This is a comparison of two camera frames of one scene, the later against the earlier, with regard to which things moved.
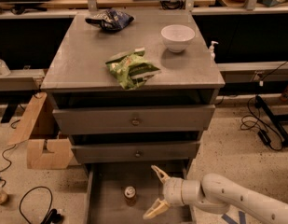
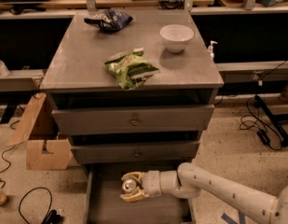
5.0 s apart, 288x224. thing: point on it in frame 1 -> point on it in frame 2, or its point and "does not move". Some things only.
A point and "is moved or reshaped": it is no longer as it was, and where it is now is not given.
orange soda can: [130, 197] is moved or reshaped
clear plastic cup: [0, 194] does not move
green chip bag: [132, 69] does not move
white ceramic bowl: [177, 37] does not move
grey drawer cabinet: [132, 91] does not move
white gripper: [173, 189] -> [151, 183]
